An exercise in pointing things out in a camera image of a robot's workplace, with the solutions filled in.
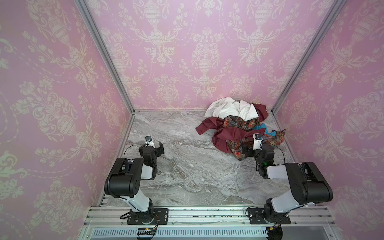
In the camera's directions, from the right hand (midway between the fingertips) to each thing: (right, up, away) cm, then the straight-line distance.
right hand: (251, 141), depth 94 cm
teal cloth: (+14, +10, +14) cm, 22 cm away
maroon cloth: (-17, +5, +4) cm, 19 cm away
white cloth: (-18, +22, +4) cm, 28 cm away
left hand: (-62, -1, +1) cm, 62 cm away
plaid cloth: (-9, -3, +3) cm, 9 cm away
